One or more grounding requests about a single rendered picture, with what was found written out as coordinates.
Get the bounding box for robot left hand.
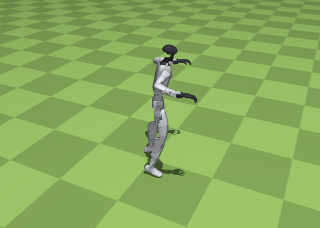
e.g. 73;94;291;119
173;58;191;65

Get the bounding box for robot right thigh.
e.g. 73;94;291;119
153;105;169;146

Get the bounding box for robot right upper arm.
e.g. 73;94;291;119
153;68;170;93

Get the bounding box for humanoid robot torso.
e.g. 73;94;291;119
152;60;172;109

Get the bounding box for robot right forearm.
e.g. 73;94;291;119
155;83;181;99

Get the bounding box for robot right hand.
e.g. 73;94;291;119
176;92;197;103

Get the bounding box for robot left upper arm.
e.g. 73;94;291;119
153;58;163;65

